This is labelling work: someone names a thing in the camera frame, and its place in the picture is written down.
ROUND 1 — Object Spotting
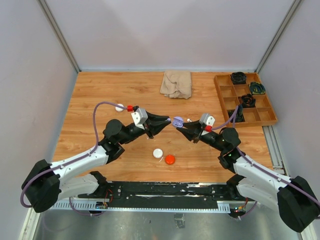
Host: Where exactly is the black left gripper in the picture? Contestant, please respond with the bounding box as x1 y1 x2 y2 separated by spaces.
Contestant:
118 111 172 145

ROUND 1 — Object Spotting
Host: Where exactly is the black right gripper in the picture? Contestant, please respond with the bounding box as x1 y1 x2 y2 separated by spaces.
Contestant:
177 119 226 153

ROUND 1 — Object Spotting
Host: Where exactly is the purple charging case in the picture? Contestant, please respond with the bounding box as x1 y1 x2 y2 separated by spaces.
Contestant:
172 116 184 128

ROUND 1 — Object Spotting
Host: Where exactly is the white charging case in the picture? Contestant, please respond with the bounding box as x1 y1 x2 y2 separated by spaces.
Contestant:
152 148 163 159
115 103 125 112

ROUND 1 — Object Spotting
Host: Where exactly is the orange earbud charging case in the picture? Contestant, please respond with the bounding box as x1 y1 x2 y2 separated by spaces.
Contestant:
164 154 176 165

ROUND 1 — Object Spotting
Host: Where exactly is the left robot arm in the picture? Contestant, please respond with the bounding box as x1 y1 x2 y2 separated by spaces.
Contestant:
20 108 171 213

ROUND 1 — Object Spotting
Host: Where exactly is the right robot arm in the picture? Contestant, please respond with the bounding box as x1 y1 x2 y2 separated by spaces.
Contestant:
177 121 320 233

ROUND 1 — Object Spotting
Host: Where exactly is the beige cloth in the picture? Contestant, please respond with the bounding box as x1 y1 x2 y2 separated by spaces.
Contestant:
159 70 192 99

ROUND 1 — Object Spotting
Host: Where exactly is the dark green rolled sock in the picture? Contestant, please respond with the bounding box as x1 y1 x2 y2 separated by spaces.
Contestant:
227 104 245 123

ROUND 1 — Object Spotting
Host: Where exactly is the wooden compartment tray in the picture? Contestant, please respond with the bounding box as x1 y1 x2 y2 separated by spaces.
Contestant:
214 72 278 127

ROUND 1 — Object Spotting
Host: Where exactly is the black orange rolled sock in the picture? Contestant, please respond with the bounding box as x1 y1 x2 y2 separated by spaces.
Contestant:
239 93 256 108

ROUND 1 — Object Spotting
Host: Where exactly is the blue yellow rolled sock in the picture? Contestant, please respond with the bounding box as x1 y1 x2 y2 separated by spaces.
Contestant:
248 81 266 95

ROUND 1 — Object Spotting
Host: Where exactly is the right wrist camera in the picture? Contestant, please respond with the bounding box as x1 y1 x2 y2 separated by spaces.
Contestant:
199 113 216 129

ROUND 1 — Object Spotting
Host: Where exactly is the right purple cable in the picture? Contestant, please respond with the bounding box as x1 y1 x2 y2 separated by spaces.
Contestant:
209 106 320 221

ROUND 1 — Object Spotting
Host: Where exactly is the purple cable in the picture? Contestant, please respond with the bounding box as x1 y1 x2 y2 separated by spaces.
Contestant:
20 101 133 217
209 106 320 221

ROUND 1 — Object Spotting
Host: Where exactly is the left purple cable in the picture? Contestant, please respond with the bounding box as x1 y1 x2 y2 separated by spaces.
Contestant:
20 101 133 217

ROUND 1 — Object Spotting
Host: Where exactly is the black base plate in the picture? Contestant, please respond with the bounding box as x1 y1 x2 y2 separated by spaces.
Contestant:
77 181 246 211

